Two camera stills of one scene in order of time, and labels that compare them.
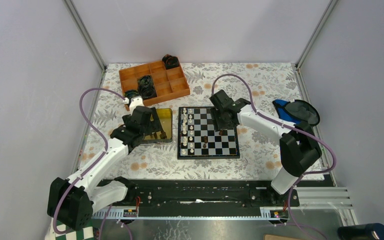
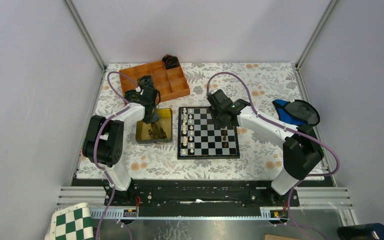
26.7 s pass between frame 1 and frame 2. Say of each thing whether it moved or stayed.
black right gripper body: stayed
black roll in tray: stayed
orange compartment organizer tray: stayed
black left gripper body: moved
